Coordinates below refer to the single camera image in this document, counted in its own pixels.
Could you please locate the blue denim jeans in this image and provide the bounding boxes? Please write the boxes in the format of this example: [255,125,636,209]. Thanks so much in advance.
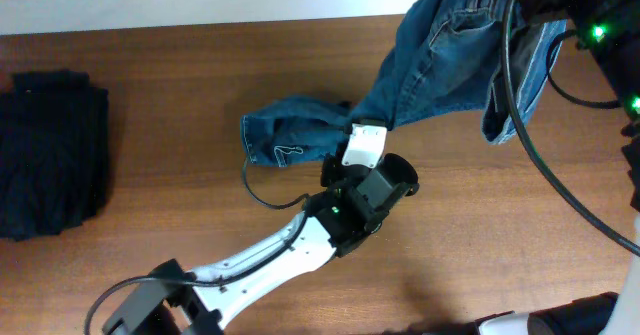
[240,0,569,169]

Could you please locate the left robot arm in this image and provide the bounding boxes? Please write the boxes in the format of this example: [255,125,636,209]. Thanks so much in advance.
[96,120,419,335]

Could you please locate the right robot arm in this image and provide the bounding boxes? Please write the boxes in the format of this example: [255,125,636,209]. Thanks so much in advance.
[477,0,639,335]

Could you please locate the black folded garment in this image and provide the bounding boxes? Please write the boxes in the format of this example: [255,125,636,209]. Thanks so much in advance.
[1,70,109,241]

